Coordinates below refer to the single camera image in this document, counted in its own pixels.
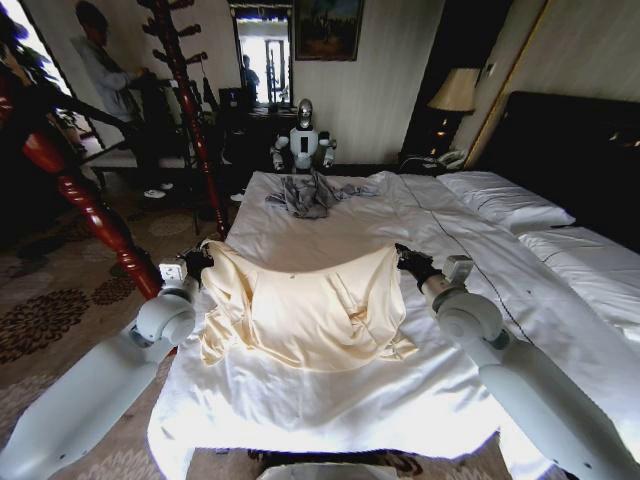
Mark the white bed with sheet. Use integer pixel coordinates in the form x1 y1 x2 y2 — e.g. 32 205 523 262
146 169 640 480

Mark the person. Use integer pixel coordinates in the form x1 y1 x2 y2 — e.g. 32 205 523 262
240 53 262 104
73 0 175 200

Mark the green potted plant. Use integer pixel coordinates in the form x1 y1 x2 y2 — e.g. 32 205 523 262
0 9 77 132

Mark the table lamp with cream shade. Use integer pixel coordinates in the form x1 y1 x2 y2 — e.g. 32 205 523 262
426 66 482 152

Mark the thin black cable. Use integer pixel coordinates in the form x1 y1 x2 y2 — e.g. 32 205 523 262
398 172 534 347

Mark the black headboard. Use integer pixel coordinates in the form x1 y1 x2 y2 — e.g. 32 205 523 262
473 90 640 251

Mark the white humanoid robot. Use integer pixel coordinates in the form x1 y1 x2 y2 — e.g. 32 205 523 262
269 97 338 174

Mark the white telephone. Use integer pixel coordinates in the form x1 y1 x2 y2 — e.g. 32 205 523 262
436 148 469 169

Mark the dark wooden cabinet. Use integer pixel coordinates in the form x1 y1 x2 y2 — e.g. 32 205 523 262
216 86 302 193

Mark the framed dark painting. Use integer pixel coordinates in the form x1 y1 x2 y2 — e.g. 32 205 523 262
293 0 365 63

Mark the grey crumpled garment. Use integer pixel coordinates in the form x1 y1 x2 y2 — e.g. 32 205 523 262
264 169 384 220

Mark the upholstered bench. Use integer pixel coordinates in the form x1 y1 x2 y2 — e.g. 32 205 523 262
81 145 193 192

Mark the white pillow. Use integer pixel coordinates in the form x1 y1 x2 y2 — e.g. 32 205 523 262
436 170 577 235
518 226 640 343

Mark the white robot front shell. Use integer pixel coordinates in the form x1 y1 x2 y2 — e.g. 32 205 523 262
258 463 402 480

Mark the red wooden clothes hanger stand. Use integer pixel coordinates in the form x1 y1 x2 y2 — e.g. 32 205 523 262
140 0 232 242
0 74 165 302

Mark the cream satin garment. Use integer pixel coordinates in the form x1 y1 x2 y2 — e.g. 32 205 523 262
198 238 417 374

